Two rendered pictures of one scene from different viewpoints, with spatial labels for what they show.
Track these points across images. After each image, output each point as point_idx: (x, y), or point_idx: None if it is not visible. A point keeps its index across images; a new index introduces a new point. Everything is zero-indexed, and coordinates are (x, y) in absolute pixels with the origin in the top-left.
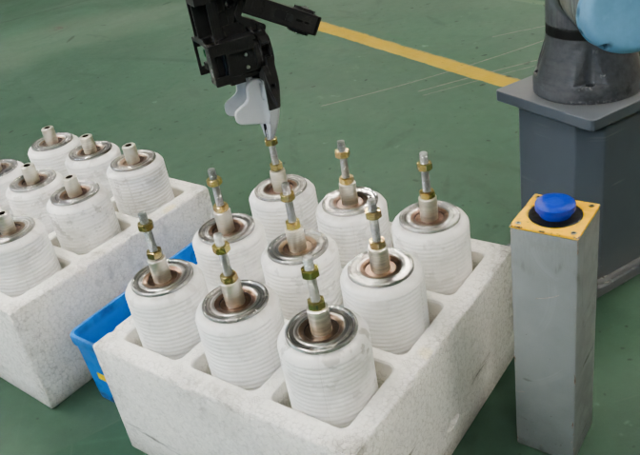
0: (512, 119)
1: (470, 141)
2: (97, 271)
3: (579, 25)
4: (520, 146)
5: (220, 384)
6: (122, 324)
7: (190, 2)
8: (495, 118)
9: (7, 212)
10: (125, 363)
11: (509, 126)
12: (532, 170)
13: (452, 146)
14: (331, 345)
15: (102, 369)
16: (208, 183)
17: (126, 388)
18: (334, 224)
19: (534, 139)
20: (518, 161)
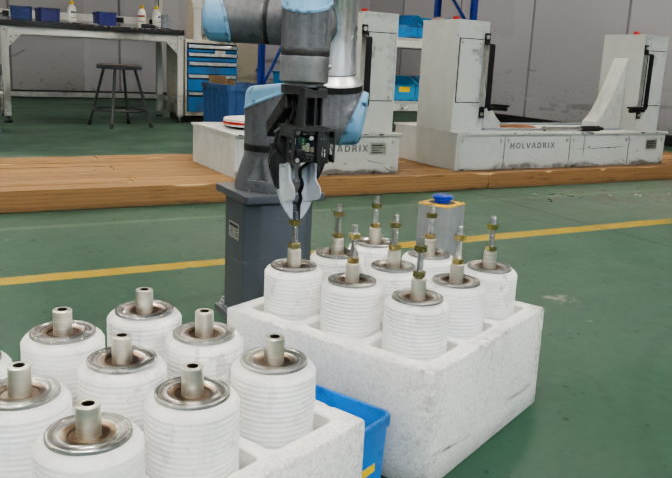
0: (17, 299)
1: (33, 317)
2: None
3: (348, 129)
4: (261, 234)
5: (486, 331)
6: (406, 363)
7: (317, 95)
8: (1, 303)
9: (276, 333)
10: (455, 364)
11: (28, 302)
12: (271, 249)
13: (30, 324)
14: (505, 265)
15: (432, 400)
16: (357, 236)
17: (445, 402)
18: (359, 261)
19: (274, 224)
20: (103, 309)
